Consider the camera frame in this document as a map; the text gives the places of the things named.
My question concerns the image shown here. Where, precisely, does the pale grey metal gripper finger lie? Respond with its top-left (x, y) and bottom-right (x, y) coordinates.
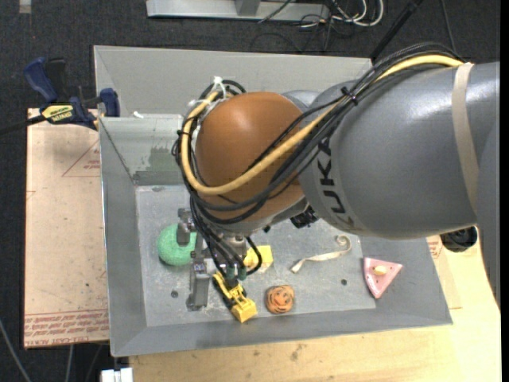
top-left (186, 262), bottom-right (212, 310)
top-left (176, 208), bottom-right (196, 247)

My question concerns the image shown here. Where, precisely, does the yellow sponge block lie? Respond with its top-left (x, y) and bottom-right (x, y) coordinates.
top-left (243, 244), bottom-right (275, 275)

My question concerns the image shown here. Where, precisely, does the yellow toy excavator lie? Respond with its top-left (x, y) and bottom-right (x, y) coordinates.
top-left (212, 271), bottom-right (258, 324)

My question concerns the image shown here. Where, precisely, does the orange black striped ball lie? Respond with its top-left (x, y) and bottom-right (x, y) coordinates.
top-left (264, 284), bottom-right (297, 315)

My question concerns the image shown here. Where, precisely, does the beige ribbon strip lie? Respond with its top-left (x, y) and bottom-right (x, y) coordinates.
top-left (289, 234), bottom-right (353, 275)

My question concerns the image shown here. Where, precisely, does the grey metal bin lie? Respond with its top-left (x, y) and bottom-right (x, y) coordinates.
top-left (93, 45), bottom-right (453, 358)

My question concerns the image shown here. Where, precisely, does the brown cardboard board red print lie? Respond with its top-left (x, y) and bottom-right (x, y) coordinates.
top-left (23, 107), bottom-right (111, 350)

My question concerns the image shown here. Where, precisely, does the pink triangular toy slice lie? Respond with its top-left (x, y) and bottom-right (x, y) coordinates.
top-left (362, 256), bottom-right (404, 299)

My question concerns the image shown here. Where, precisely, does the green foam ring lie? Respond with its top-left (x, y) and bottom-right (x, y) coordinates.
top-left (156, 222), bottom-right (199, 267)

